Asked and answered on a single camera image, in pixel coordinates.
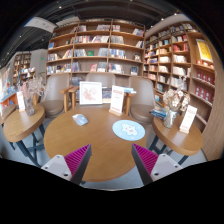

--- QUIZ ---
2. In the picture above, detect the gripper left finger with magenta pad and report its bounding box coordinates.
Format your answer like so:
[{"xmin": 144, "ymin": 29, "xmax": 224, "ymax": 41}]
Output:
[{"xmin": 42, "ymin": 144, "xmax": 92, "ymax": 185}]

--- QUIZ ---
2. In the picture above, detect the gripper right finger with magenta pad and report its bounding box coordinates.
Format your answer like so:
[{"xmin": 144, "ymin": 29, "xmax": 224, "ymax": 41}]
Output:
[{"xmin": 132, "ymin": 144, "xmax": 182, "ymax": 185}]

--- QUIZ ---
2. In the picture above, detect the round blue mouse pad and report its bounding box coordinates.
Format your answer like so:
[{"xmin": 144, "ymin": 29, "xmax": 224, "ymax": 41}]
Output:
[{"xmin": 112, "ymin": 120, "xmax": 145, "ymax": 141}]

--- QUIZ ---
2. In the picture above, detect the grey computer mouse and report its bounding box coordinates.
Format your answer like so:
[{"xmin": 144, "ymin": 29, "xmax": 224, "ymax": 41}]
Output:
[{"xmin": 72, "ymin": 114, "xmax": 88, "ymax": 126}]

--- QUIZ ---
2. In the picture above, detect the right round wooden side table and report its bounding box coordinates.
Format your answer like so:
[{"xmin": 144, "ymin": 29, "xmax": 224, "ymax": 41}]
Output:
[{"xmin": 149, "ymin": 115, "xmax": 203, "ymax": 165}]

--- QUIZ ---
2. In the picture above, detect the round wooden side table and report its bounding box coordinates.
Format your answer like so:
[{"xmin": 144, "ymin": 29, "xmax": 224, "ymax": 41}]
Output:
[
  {"xmin": 3, "ymin": 104, "xmax": 45, "ymax": 167},
  {"xmin": 149, "ymin": 115, "xmax": 203, "ymax": 165}
]

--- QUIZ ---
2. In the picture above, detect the stack of books on right table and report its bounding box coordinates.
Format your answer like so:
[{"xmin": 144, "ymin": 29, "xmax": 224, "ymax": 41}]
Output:
[{"xmin": 149, "ymin": 107, "xmax": 167, "ymax": 120}]

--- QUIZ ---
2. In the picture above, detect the left round wooden side table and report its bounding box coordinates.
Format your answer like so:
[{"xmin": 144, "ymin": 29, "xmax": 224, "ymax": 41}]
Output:
[{"xmin": 3, "ymin": 104, "xmax": 45, "ymax": 167}]

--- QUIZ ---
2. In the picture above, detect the right beige armchair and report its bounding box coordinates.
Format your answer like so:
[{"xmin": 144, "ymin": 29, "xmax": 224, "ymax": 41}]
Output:
[{"xmin": 128, "ymin": 76, "xmax": 156, "ymax": 124}]

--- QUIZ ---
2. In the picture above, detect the beige armchair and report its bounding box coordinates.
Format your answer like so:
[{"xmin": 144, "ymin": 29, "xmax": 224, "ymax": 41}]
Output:
[
  {"xmin": 40, "ymin": 73, "xmax": 70, "ymax": 117},
  {"xmin": 128, "ymin": 76, "xmax": 156, "ymax": 124},
  {"xmin": 85, "ymin": 72, "xmax": 116, "ymax": 88}
]

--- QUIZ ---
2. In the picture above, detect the right table white sign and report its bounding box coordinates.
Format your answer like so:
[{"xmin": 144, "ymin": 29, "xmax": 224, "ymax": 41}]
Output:
[{"xmin": 179, "ymin": 105, "xmax": 197, "ymax": 134}]

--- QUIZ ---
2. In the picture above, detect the table white sign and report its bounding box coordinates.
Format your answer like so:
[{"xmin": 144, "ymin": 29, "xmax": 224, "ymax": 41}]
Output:
[
  {"xmin": 179, "ymin": 105, "xmax": 197, "ymax": 134},
  {"xmin": 17, "ymin": 91, "xmax": 25, "ymax": 112}
]

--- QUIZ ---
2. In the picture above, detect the right dried flower vase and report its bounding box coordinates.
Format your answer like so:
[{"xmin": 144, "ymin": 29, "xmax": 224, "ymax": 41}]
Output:
[{"xmin": 163, "ymin": 77, "xmax": 190, "ymax": 128}]

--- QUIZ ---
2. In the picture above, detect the dried flower vase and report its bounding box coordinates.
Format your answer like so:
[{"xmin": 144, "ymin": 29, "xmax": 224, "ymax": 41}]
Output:
[
  {"xmin": 163, "ymin": 77, "xmax": 190, "ymax": 128},
  {"xmin": 19, "ymin": 77, "xmax": 45, "ymax": 116}
]

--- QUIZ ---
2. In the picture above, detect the left beige armchair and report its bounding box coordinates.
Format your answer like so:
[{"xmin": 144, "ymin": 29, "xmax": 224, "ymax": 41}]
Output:
[{"xmin": 40, "ymin": 73, "xmax": 70, "ymax": 117}]

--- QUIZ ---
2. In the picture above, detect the white picture sign with red art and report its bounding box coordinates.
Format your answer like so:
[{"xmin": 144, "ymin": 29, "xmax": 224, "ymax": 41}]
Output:
[{"xmin": 79, "ymin": 81, "xmax": 102, "ymax": 105}]

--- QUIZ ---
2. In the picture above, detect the left table white sign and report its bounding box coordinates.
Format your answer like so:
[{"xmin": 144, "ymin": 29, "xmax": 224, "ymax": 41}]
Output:
[{"xmin": 17, "ymin": 91, "xmax": 25, "ymax": 112}]

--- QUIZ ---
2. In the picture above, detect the white and red standing sign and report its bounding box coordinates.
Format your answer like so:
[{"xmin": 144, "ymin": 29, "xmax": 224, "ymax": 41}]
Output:
[{"xmin": 109, "ymin": 85, "xmax": 124, "ymax": 116}]

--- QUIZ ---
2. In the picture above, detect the left dried flower vase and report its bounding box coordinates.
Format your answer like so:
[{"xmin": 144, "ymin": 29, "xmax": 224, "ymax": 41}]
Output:
[{"xmin": 19, "ymin": 77, "xmax": 45, "ymax": 116}]

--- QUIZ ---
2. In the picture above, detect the middle beige armchair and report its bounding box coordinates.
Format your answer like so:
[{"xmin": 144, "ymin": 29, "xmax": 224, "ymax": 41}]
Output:
[{"xmin": 85, "ymin": 72, "xmax": 116, "ymax": 88}]

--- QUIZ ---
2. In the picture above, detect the far left wooden bookshelf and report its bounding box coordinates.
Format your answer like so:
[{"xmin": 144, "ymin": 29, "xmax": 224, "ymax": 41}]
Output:
[{"xmin": 13, "ymin": 53, "xmax": 31, "ymax": 87}]

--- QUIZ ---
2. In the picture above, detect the right wooden bookshelf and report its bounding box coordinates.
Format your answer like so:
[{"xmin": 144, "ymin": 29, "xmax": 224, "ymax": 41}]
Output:
[{"xmin": 144, "ymin": 19, "xmax": 224, "ymax": 160}]

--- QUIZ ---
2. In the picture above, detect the yellow poster on right shelf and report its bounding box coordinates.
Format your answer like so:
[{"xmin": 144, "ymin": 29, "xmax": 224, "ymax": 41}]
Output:
[{"xmin": 196, "ymin": 39, "xmax": 213, "ymax": 62}]

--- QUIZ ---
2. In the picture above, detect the central wooden bookshelf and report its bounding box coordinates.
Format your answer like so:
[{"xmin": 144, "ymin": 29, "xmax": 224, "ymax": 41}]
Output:
[{"xmin": 46, "ymin": 18, "xmax": 145, "ymax": 85}]

